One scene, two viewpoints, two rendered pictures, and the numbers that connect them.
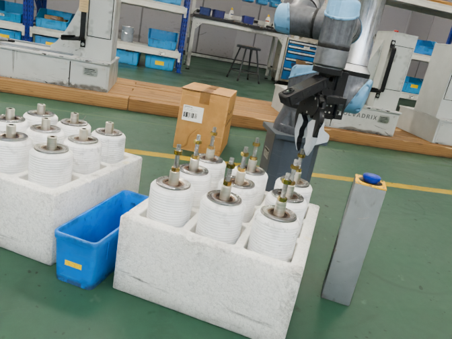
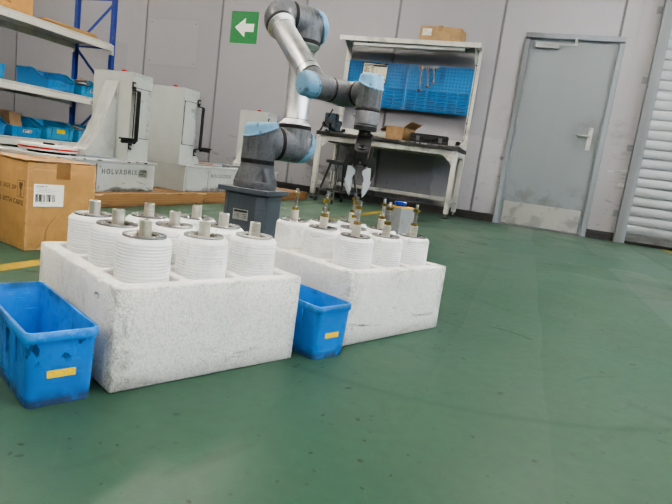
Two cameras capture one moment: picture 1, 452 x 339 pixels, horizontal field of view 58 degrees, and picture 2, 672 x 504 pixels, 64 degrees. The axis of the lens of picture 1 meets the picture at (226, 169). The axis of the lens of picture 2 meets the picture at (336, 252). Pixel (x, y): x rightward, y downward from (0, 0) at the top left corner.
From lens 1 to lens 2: 1.31 m
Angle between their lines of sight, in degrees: 59
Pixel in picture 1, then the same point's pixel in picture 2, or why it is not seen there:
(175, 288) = (385, 318)
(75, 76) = not seen: outside the picture
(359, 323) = not seen: hidden behind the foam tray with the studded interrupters
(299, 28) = (327, 93)
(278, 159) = (264, 217)
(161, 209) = (367, 257)
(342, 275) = not seen: hidden behind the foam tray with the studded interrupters
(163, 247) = (379, 286)
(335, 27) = (377, 96)
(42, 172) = (270, 261)
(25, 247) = (265, 351)
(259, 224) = (417, 244)
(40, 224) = (284, 315)
